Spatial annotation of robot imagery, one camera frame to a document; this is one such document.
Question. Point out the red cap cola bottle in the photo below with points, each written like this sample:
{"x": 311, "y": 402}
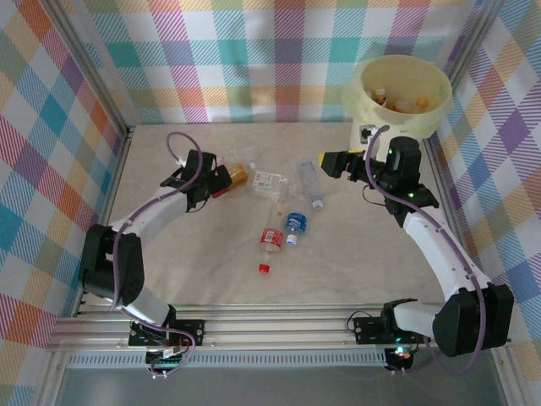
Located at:
{"x": 271, "y": 237}

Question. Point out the blue label water bottle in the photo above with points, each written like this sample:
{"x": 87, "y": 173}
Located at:
{"x": 296, "y": 222}

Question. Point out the clear ribbed water bottle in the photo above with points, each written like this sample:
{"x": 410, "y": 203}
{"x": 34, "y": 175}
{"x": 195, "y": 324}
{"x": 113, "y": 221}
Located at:
{"x": 308, "y": 182}

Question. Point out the square clear bottle white label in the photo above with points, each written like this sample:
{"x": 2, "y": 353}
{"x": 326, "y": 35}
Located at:
{"x": 265, "y": 179}

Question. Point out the clear bottle with pale cap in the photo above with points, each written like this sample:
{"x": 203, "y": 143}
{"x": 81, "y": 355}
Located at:
{"x": 401, "y": 105}

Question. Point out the amber bottle with red label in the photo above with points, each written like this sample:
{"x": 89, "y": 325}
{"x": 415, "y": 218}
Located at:
{"x": 239, "y": 173}

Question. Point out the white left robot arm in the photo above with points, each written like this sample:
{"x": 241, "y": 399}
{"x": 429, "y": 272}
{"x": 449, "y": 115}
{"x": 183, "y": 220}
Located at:
{"x": 148, "y": 215}

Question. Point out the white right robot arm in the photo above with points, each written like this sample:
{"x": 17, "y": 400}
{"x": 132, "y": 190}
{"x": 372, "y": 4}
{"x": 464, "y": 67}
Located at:
{"x": 439, "y": 254}

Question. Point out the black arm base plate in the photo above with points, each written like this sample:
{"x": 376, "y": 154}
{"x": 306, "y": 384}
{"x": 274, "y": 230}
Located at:
{"x": 190, "y": 330}
{"x": 367, "y": 330}

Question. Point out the plaid cloth backdrop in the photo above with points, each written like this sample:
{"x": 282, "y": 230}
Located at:
{"x": 253, "y": 63}

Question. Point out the aluminium frame post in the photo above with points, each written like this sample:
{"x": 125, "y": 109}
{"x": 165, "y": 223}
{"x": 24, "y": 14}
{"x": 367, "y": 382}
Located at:
{"x": 469, "y": 46}
{"x": 84, "y": 63}

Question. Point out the aluminium front rail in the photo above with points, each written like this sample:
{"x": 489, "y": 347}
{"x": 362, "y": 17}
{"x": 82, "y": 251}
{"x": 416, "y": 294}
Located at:
{"x": 274, "y": 325}

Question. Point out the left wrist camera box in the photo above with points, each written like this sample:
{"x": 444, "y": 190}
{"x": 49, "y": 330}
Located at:
{"x": 198, "y": 160}

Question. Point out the clear crumpled plastic bottle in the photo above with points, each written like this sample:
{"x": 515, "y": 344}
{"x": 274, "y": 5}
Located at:
{"x": 292, "y": 192}

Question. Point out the white textured bin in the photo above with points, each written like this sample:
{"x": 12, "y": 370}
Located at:
{"x": 357, "y": 146}

